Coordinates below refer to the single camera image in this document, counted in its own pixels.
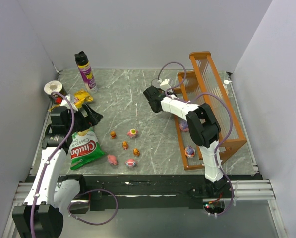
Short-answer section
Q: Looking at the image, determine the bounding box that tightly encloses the purple cat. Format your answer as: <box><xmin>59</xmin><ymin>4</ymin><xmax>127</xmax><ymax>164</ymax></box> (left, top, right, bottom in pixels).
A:
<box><xmin>179</xmin><ymin>121</ymin><xmax>189</xmax><ymax>132</ymax></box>

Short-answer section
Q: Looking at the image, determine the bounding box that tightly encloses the pink figure with green hat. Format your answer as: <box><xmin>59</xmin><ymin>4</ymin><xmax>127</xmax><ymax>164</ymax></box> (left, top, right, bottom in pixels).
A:
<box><xmin>127</xmin><ymin>128</ymin><xmax>138</xmax><ymax>138</ymax></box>

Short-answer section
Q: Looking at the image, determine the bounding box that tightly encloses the pink pig figure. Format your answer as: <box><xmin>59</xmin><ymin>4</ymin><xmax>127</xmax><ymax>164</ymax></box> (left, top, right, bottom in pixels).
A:
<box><xmin>107</xmin><ymin>154</ymin><xmax>118</xmax><ymax>165</ymax></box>

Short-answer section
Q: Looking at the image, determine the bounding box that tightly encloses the pink round figure teal face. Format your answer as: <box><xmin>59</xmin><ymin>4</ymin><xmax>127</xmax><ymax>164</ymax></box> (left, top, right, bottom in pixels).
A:
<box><xmin>125</xmin><ymin>158</ymin><xmax>137</xmax><ymax>168</ymax></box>

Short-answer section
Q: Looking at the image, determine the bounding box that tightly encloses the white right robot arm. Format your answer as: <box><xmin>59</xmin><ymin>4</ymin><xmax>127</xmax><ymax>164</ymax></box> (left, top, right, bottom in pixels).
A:
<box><xmin>143</xmin><ymin>86</ymin><xmax>223</xmax><ymax>183</ymax></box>

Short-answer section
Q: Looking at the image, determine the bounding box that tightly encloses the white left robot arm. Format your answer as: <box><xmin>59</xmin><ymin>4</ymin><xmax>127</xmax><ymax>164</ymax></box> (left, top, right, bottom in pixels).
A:
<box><xmin>12</xmin><ymin>103</ymin><xmax>103</xmax><ymax>238</ymax></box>

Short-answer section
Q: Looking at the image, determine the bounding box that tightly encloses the orange tiered display shelf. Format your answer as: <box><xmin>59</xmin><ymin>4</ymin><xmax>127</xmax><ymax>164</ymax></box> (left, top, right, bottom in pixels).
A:
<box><xmin>174</xmin><ymin>51</ymin><xmax>247</xmax><ymax>171</ymax></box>

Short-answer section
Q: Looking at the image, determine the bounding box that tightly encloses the yellow snack bag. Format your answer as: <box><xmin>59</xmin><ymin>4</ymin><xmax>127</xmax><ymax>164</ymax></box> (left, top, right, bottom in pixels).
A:
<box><xmin>74</xmin><ymin>90</ymin><xmax>94</xmax><ymax>109</ymax></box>

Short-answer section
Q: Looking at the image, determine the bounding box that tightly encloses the chips tube with white lid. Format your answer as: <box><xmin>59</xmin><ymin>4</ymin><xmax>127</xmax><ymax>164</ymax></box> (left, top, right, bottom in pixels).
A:
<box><xmin>44</xmin><ymin>80</ymin><xmax>67</xmax><ymax>99</ymax></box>

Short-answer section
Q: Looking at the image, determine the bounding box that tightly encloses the green Chuba cassava chips bag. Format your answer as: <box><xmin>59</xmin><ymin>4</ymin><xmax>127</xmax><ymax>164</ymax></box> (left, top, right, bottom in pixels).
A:
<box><xmin>68</xmin><ymin>127</ymin><xmax>106</xmax><ymax>170</ymax></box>

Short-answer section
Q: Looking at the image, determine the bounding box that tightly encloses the small orange bear figure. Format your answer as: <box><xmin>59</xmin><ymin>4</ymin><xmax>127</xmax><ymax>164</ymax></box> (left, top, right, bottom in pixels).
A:
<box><xmin>110</xmin><ymin>131</ymin><xmax>117</xmax><ymax>139</ymax></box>

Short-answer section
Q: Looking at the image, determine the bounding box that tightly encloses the purple insect spray can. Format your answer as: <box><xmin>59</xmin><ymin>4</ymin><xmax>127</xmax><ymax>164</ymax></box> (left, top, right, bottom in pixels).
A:
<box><xmin>74</xmin><ymin>51</ymin><xmax>98</xmax><ymax>93</ymax></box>

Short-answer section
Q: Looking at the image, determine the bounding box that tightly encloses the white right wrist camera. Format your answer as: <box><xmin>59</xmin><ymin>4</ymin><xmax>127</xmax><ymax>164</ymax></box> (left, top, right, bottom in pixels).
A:
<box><xmin>158</xmin><ymin>78</ymin><xmax>172</xmax><ymax>91</ymax></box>

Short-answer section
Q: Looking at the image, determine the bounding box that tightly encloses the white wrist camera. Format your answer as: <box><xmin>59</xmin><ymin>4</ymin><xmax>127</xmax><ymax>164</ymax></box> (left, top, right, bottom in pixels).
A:
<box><xmin>60</xmin><ymin>94</ymin><xmax>78</xmax><ymax>112</ymax></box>
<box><xmin>158</xmin><ymin>78</ymin><xmax>172</xmax><ymax>91</ymax></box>

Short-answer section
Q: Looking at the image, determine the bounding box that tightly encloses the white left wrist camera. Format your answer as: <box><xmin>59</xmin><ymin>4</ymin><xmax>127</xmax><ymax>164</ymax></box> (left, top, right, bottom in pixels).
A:
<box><xmin>60</xmin><ymin>94</ymin><xmax>78</xmax><ymax>112</ymax></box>

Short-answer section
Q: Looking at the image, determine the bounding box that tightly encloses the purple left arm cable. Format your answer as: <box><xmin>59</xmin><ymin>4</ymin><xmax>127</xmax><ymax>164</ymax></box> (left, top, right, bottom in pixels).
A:
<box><xmin>30</xmin><ymin>91</ymin><xmax>76</xmax><ymax>238</ymax></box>

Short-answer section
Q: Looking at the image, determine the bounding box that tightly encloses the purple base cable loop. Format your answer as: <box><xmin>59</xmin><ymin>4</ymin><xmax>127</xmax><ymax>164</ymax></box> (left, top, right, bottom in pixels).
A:
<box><xmin>68</xmin><ymin>189</ymin><xmax>119</xmax><ymax>226</ymax></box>

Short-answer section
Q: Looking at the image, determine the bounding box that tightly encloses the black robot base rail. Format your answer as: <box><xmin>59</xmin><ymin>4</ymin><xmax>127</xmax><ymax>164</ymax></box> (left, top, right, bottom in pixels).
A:
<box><xmin>26</xmin><ymin>175</ymin><xmax>262</xmax><ymax>211</ymax></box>

